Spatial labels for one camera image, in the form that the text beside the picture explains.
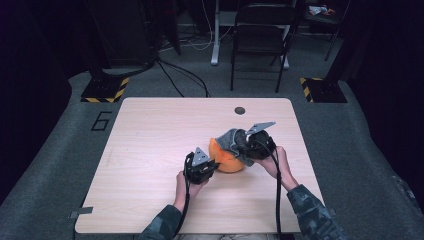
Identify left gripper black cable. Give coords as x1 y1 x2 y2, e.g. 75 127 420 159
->
172 152 195 239

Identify orange plush toy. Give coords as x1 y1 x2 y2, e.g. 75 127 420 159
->
208 137 246 174

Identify white desk leg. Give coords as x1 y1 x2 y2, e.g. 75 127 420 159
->
210 0 222 66

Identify person's left hand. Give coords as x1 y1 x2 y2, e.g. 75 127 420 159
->
173 173 209 214

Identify black floor cables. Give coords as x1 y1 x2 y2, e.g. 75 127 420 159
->
156 59 211 98

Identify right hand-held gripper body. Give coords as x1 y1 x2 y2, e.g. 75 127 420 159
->
238 121 278 160

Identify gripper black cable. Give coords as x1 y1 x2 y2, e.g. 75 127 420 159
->
252 139 283 240
172 152 195 239

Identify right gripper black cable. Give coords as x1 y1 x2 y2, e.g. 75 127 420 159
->
252 139 283 240

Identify black yellow-striped stand base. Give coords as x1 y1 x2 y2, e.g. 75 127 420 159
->
299 77 348 104
80 77 130 104

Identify black cabinet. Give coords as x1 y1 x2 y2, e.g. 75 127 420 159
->
84 0 158 68

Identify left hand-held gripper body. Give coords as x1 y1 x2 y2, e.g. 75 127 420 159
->
184 146 216 185

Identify white floor cable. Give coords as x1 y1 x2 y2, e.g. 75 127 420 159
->
159 0 234 53

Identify grey tape strip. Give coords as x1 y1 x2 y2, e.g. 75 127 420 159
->
69 206 94 220

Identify person's right hand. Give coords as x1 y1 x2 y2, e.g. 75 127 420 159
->
253 145 299 193

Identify black folding chair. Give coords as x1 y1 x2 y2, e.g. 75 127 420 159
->
229 2 301 94

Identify grey fluffy cloth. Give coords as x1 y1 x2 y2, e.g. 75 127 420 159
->
214 128 255 168

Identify orange and white object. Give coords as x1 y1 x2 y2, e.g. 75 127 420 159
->
308 4 336 17

